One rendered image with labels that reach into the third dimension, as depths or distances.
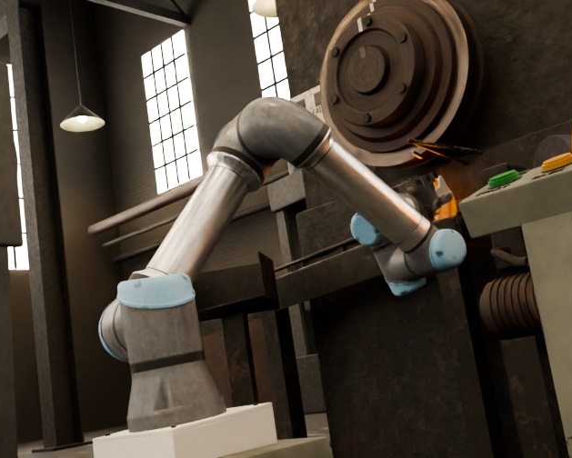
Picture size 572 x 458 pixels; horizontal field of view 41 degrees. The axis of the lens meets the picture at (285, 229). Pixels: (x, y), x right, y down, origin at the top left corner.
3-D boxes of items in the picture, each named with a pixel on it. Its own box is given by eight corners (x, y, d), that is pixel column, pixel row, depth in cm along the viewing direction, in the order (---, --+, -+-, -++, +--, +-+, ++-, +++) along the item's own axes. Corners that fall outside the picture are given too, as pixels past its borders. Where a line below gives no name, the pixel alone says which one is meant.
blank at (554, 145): (539, 153, 162) (525, 154, 162) (578, 120, 148) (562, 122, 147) (559, 223, 158) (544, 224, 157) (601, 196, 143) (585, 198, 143)
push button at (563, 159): (552, 172, 98) (546, 158, 97) (582, 163, 95) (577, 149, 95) (540, 180, 95) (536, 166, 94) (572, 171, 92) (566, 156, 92)
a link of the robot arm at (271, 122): (285, 64, 136) (480, 236, 146) (260, 87, 146) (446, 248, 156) (250, 109, 131) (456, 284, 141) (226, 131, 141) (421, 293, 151)
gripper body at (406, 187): (435, 170, 172) (408, 183, 163) (448, 206, 173) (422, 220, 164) (406, 180, 178) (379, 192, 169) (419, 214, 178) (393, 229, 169)
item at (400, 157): (349, 189, 216) (323, 33, 225) (499, 136, 185) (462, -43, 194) (334, 187, 212) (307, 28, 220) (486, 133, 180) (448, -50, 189)
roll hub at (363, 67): (346, 142, 204) (329, 44, 209) (435, 106, 186) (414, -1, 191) (332, 139, 200) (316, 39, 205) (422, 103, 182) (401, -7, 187)
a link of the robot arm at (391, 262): (417, 293, 150) (393, 241, 151) (386, 300, 160) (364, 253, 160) (446, 276, 154) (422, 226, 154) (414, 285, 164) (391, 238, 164)
